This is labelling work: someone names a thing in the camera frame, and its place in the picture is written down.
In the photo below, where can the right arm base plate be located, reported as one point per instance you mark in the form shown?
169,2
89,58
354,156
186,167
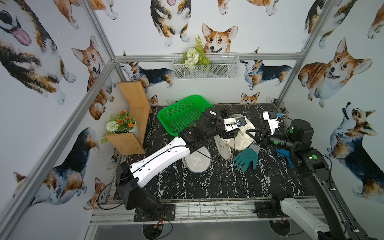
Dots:
270,209

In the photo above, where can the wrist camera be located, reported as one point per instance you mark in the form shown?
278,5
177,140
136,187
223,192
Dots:
234,123
274,120

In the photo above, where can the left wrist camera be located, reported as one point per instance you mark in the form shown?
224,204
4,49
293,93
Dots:
234,123

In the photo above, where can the white wire wall basket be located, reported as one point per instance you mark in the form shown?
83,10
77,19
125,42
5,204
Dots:
212,66

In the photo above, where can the white flower fern bouquet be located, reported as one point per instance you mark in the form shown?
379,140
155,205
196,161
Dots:
195,57

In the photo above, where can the wooden shelf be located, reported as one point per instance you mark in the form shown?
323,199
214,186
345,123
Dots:
140,109

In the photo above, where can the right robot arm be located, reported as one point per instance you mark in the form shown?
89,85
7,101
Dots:
340,223

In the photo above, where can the green rubber glove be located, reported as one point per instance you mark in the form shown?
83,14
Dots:
247,157

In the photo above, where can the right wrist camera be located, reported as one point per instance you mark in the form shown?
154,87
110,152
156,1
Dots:
274,120

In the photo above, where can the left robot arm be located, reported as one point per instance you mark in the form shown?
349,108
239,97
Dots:
132,179

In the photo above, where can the green plastic basket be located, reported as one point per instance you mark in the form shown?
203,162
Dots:
181,114

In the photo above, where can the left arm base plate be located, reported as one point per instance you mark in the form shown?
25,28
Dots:
165,212

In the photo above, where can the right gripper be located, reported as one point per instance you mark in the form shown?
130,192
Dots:
263,138

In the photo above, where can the cream mesh laundry bag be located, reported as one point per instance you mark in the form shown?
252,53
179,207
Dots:
227,146

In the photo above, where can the potted flower plant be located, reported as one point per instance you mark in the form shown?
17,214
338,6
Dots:
120,124

